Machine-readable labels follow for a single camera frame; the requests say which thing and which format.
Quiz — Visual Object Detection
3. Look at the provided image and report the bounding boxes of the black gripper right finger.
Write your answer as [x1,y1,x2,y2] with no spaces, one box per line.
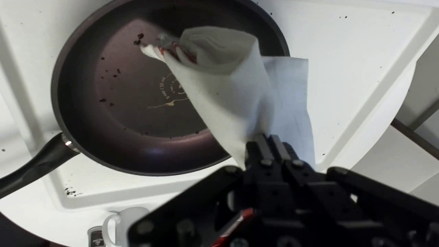
[269,135,439,247]

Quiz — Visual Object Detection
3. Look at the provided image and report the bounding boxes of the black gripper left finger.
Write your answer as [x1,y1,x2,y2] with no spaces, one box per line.
[128,134,294,247]

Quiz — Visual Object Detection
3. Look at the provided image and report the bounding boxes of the white towel with red stripes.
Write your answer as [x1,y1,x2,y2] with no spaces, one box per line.
[140,24,317,170]

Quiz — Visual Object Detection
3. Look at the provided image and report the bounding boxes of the dark frying pan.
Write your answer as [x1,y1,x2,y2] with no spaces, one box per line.
[0,0,291,200]

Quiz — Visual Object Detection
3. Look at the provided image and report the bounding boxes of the white mug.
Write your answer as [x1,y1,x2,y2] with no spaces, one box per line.
[100,205,150,247]

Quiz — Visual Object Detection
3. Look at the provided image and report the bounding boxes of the white plastic tray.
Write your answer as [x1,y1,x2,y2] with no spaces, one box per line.
[0,0,439,211]

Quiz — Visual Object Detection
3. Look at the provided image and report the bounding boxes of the small grey black object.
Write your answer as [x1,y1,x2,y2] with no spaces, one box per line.
[87,225,106,247]

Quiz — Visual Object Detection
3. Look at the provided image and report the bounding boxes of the round white table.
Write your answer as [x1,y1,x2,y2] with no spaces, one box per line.
[0,0,439,247]

